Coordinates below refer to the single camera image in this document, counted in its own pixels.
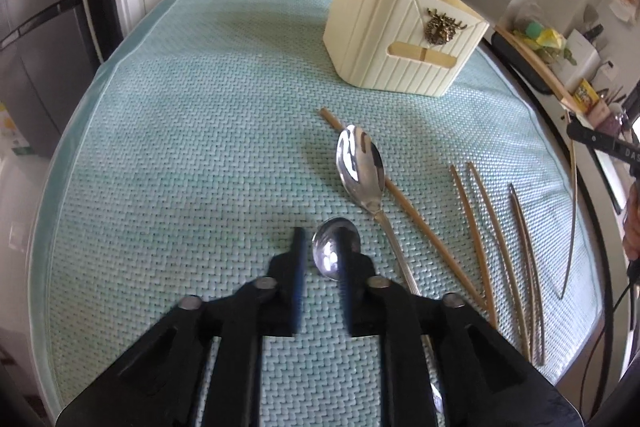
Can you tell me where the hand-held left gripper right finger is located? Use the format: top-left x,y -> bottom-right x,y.
334,226 -> 584,427

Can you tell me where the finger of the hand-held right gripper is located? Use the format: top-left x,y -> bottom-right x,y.
566,119 -> 604,151

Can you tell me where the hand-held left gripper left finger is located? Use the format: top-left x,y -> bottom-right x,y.
55,227 -> 307,427

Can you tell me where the small round steel spoon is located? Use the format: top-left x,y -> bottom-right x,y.
311,217 -> 362,282

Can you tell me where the large steel spoon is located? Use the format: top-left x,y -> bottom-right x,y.
336,124 -> 446,414

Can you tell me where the cream ribbed utensil holder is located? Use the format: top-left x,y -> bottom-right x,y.
322,0 -> 491,98

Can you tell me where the person's right hand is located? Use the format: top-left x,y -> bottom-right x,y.
622,194 -> 640,264

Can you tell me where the yellow snack packet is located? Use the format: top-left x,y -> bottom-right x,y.
571,79 -> 599,111

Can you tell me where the white knife holder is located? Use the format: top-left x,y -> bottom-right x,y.
564,29 -> 602,78

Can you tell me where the wooden cutting board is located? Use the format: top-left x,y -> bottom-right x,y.
492,24 -> 577,114

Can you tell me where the black tray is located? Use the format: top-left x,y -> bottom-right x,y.
489,31 -> 557,96

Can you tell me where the yellow green plastic bag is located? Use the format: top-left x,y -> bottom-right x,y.
514,19 -> 571,60

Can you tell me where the teal woven mat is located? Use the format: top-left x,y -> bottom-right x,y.
27,0 -> 603,427

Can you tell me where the dark grey refrigerator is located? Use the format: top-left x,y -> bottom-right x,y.
0,0 -> 103,160

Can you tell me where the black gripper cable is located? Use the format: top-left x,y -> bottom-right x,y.
582,257 -> 640,423

